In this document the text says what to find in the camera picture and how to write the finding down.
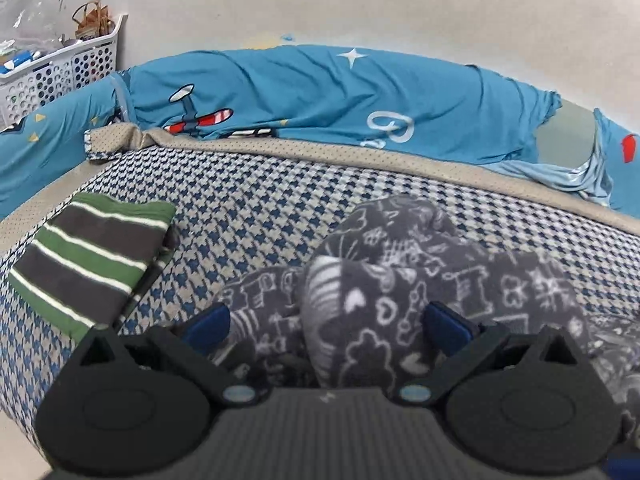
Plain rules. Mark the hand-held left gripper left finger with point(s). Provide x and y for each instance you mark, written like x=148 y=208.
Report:
x=207 y=327

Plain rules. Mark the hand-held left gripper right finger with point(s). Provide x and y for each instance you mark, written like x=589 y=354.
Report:
x=445 y=327

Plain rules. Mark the grey doodle-print fleece garment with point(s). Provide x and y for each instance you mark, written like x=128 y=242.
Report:
x=390 y=280

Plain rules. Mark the blue beige houndstooth mat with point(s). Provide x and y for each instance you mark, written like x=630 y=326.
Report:
x=250 y=200

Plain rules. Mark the green grey striped folded garment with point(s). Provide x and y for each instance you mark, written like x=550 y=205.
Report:
x=85 y=255

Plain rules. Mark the light blue cloth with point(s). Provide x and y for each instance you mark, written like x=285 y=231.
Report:
x=585 y=180

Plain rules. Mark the grey foam pad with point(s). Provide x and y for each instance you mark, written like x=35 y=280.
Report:
x=565 y=132

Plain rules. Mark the blue cushion yellow triangles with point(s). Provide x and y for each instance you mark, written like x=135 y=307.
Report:
x=45 y=150

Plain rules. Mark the long blue airplane-print cushion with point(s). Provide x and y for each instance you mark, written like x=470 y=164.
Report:
x=300 y=95

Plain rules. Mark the white perforated plastic basket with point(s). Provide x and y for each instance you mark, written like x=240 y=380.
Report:
x=60 y=75

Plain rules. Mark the blue white tube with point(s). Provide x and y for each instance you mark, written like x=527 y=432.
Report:
x=22 y=60

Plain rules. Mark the brown paper bag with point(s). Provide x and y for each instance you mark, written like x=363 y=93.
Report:
x=92 y=22

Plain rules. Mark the clear plastic bag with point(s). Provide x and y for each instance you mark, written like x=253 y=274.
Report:
x=30 y=15

